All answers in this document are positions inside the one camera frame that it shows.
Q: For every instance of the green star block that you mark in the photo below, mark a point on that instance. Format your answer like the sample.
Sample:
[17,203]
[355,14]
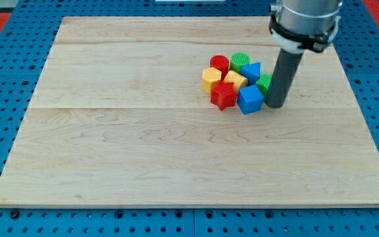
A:
[263,83]

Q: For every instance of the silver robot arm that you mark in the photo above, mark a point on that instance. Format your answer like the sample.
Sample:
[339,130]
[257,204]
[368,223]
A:
[300,25]

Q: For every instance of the red star block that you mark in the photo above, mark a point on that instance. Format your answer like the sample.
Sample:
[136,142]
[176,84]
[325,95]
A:
[223,95]

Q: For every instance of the yellow hexagon block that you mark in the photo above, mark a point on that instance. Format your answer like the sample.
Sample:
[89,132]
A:
[209,79]

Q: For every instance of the yellow square block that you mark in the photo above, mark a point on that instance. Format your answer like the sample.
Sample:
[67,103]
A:
[237,79]

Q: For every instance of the blue cube block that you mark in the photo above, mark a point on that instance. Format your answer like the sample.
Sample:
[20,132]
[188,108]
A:
[250,99]

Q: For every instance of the red cylinder block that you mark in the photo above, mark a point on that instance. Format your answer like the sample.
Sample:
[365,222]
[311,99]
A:
[221,63]

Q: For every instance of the light wooden board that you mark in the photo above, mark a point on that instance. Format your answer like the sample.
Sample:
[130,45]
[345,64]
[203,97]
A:
[118,120]

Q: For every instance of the green cylinder block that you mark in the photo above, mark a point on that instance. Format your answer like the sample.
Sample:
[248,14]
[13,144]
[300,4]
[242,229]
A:
[238,60]

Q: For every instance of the blue triangle block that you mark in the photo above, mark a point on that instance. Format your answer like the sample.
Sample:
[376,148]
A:
[252,72]

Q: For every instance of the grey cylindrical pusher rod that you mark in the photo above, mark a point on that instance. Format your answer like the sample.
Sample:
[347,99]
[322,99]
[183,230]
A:
[284,71]

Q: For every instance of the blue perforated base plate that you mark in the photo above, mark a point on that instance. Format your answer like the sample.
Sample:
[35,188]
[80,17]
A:
[24,44]

